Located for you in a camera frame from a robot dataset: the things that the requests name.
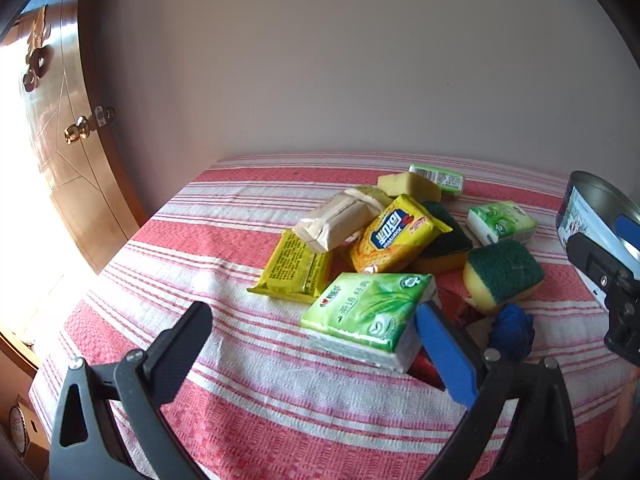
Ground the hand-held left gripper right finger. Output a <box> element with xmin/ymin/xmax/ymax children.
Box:
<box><xmin>415</xmin><ymin>301</ymin><xmax>581</xmax><ymax>480</ymax></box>

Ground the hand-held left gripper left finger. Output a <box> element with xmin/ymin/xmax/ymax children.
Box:
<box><xmin>48</xmin><ymin>301</ymin><xmax>213</xmax><ymax>480</ymax></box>

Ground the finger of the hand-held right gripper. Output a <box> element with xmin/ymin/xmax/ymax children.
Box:
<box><xmin>614</xmin><ymin>214</ymin><xmax>640</xmax><ymax>266</ymax></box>
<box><xmin>566</xmin><ymin>232</ymin><xmax>640</xmax><ymax>361</ymax></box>

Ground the red snack packet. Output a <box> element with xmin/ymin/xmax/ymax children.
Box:
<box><xmin>409</xmin><ymin>280</ymin><xmax>496</xmax><ymax>392</ymax></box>

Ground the round metal tin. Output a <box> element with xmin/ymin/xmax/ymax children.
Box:
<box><xmin>556</xmin><ymin>170</ymin><xmax>640</xmax><ymax>311</ymax></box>

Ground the blue cloth ball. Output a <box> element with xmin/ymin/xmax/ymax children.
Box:
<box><xmin>487</xmin><ymin>303</ymin><xmax>535</xmax><ymax>361</ymax></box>

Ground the green and yellow sponge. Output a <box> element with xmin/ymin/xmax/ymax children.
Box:
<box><xmin>410</xmin><ymin>201</ymin><xmax>474</xmax><ymax>275</ymax></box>
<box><xmin>462</xmin><ymin>239</ymin><xmax>546</xmax><ymax>316</ymax></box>

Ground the orange cracker packet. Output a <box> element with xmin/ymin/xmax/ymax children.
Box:
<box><xmin>348</xmin><ymin>194</ymin><xmax>453</xmax><ymax>274</ymax></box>

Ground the yellow snack packet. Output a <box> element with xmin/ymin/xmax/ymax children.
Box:
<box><xmin>247</xmin><ymin>229</ymin><xmax>335</xmax><ymax>304</ymax></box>

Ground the plain yellow sponge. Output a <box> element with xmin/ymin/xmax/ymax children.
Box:
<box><xmin>376</xmin><ymin>171</ymin><xmax>442</xmax><ymax>203</ymax></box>

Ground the beige snack packet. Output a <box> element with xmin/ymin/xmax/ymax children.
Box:
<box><xmin>291</xmin><ymin>191</ymin><xmax>383</xmax><ymax>254</ymax></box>

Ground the small green tissue pack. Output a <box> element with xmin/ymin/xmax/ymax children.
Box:
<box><xmin>407</xmin><ymin>163</ymin><xmax>465</xmax><ymax>197</ymax></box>

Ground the red white striped tablecloth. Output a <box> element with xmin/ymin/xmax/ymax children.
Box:
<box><xmin>27</xmin><ymin>152</ymin><xmax>640</xmax><ymax>480</ymax></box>

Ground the cardboard box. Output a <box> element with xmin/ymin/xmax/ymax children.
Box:
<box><xmin>0</xmin><ymin>395</ymin><xmax>51</xmax><ymax>461</ymax></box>

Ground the brown wooden door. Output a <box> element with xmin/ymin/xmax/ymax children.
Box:
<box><xmin>0</xmin><ymin>0</ymin><xmax>147</xmax><ymax>277</ymax></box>

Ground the brass door knob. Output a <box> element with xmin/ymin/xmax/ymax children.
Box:
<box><xmin>63</xmin><ymin>116</ymin><xmax>92</xmax><ymax>145</ymax></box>

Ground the wooden door ornament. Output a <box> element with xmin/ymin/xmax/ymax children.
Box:
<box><xmin>21</xmin><ymin>4</ymin><xmax>55</xmax><ymax>93</ymax></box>

